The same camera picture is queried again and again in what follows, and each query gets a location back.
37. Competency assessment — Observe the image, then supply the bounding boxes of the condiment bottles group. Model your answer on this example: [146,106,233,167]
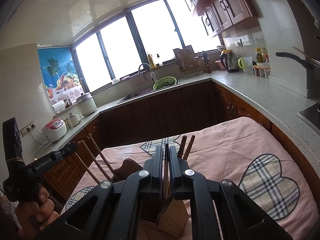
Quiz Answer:
[253,47,270,79]

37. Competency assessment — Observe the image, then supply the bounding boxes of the red white rice cooker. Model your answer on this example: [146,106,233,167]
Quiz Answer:
[42,119,67,142]

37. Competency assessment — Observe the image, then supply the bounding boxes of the pink heart-print tablecloth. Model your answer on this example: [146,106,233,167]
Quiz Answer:
[62,117,319,239]

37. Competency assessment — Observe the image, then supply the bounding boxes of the steel electric kettle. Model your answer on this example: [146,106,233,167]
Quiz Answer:
[220,49,239,73]

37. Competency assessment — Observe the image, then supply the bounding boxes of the wall power socket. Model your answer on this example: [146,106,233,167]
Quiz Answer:
[20,121,37,137]

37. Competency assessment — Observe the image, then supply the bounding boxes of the green colander basin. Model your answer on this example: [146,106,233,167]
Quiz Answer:
[153,76,177,91]

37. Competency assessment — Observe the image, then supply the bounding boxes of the steel sink faucet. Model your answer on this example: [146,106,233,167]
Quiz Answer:
[138,63,157,83]

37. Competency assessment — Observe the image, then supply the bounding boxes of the small white lidded pot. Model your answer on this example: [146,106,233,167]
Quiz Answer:
[68,113,81,127]

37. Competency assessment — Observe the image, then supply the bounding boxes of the carved wooden chopstick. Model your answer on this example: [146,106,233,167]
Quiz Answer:
[182,135,195,160]

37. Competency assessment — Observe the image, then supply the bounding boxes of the white electric cooker pot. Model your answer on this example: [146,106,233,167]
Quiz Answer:
[76,93,97,117]

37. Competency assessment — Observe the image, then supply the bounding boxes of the black wok with lid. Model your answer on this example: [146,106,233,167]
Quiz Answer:
[275,47,319,70]

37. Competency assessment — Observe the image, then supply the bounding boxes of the brown ridged chopstick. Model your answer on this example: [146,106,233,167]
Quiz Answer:
[81,133,117,182]

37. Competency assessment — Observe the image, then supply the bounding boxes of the brown carved chopstick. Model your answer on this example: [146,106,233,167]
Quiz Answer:
[74,152,100,184]

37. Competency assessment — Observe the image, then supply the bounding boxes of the upper wooden wall cabinets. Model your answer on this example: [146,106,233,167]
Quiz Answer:
[188,0,258,37]

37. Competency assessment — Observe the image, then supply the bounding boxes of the oil bottle on sill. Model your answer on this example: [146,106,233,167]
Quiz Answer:
[147,53,156,69]

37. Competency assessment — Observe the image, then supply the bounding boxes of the dish drying rack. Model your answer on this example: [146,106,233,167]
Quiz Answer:
[173,45,203,77]

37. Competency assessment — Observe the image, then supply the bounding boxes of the lower wooden counter cabinets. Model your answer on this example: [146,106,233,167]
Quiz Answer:
[43,81,319,198]

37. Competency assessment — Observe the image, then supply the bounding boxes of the tropical fruit wall poster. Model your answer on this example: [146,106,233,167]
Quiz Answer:
[38,47,84,105]

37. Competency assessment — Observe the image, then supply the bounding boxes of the gas stove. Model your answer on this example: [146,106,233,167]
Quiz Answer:
[298,102,320,134]

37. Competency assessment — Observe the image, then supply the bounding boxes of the person's left hand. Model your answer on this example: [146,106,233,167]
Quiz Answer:
[15,186,59,239]

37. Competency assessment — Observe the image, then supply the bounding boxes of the wooden utensil holder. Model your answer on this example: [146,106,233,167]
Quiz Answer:
[108,154,188,239]

